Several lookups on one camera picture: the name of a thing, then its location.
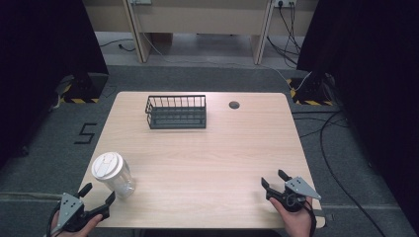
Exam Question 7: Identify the long black floor cable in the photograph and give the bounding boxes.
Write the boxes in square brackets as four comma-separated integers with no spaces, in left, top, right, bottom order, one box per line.
[318,110,387,237]

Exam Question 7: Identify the beige desk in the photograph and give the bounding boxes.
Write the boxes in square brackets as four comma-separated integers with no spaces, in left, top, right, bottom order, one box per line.
[82,0,319,65]

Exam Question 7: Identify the bundle of black cables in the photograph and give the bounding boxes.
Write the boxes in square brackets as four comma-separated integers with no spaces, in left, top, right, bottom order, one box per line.
[266,0,302,69]

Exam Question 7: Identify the black stand base striped tape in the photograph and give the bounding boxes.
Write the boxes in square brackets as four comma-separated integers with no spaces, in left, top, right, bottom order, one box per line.
[286,70,336,108]
[54,72,110,105]

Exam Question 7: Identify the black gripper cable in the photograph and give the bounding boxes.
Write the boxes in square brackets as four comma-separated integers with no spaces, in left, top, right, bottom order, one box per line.
[303,198,318,237]

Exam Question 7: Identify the white wall socket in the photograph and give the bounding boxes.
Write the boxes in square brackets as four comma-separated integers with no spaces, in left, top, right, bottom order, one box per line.
[273,0,297,9]

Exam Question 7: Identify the clear plastic cup white lid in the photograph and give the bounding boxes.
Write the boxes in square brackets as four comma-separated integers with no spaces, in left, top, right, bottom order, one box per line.
[91,151,136,199]

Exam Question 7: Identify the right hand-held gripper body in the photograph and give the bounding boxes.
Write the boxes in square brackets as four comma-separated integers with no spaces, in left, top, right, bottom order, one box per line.
[266,176,322,213]

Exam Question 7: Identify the person's left hand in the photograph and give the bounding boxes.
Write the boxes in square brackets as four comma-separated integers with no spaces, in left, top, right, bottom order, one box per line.
[48,210,104,237]

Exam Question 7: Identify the person's right hand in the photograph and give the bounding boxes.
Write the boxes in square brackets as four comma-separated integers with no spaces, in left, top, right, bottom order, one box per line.
[269,197,314,237]

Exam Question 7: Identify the short black floor cable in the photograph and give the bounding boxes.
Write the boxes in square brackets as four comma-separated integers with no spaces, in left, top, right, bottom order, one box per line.
[98,39,136,53]

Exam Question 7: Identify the thin black floor cables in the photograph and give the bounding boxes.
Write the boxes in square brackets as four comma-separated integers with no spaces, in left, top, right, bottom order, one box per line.
[291,110,351,139]

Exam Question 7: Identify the black wire basket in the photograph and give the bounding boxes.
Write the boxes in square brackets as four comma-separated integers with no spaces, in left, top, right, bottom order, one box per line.
[144,95,208,130]

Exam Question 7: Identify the black curtain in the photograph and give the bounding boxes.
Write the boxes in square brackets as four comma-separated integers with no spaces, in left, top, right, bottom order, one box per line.
[0,0,110,170]
[295,0,419,228]

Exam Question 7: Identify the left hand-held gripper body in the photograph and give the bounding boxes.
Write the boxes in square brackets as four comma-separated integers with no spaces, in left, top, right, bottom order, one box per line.
[51,192,112,236]

